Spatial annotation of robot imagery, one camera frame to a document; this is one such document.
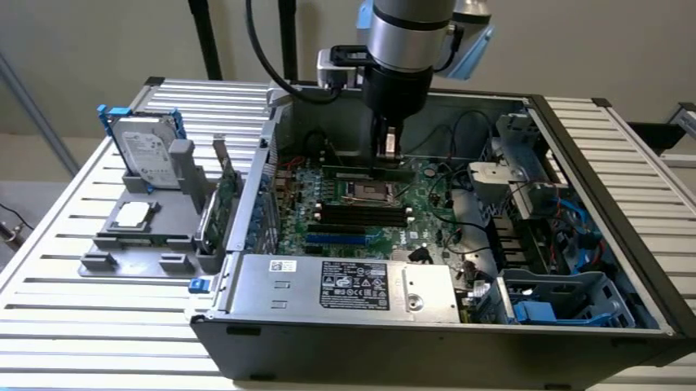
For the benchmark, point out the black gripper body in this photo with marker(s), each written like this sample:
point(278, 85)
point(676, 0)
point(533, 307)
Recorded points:
point(395, 93)

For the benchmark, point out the green RAM stick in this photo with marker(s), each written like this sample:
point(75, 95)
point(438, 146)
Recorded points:
point(367, 171)

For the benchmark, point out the black RAM slot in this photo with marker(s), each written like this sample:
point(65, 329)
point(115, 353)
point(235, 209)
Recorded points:
point(360, 217)
point(363, 212)
point(360, 222)
point(363, 206)

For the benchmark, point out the black expansion slot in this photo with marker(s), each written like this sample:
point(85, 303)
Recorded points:
point(336, 229)

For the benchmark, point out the blue expansion slot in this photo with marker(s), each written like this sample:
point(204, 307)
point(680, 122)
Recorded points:
point(335, 238)

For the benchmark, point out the CPU socket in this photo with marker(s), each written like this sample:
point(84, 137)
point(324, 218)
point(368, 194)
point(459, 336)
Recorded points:
point(370, 188)

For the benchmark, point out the green Dell motherboard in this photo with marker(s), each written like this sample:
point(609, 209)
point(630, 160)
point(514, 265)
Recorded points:
point(375, 212)

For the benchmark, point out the black stand pole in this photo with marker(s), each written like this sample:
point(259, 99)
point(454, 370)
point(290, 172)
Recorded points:
point(205, 38)
point(287, 40)

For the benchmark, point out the metal drive cage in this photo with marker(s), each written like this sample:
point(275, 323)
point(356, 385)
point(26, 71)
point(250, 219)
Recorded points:
point(521, 163)

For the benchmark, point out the black open PC case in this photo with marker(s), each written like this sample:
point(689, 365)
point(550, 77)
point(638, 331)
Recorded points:
point(434, 244)

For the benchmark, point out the green graphics card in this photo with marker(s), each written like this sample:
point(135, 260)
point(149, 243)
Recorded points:
point(220, 203)

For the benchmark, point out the silver power supply unit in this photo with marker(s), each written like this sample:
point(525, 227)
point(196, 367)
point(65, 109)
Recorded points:
point(336, 289)

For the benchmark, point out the grey parts rack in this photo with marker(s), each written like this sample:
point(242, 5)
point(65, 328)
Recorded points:
point(157, 240)

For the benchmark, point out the blue case latch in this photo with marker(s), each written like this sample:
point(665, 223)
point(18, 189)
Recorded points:
point(197, 284)

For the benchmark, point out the silver CPU chip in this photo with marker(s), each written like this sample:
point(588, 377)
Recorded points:
point(132, 213)

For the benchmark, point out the grey disk bay cage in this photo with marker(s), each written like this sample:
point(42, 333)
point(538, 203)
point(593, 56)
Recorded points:
point(565, 295)

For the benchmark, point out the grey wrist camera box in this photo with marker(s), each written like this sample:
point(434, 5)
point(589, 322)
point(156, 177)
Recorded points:
point(339, 67)

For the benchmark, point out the hard disk in blue bracket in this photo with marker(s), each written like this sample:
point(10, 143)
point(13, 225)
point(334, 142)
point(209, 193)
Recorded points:
point(144, 150)

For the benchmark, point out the blue disk bay bracket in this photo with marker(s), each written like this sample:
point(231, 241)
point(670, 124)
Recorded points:
point(535, 311)

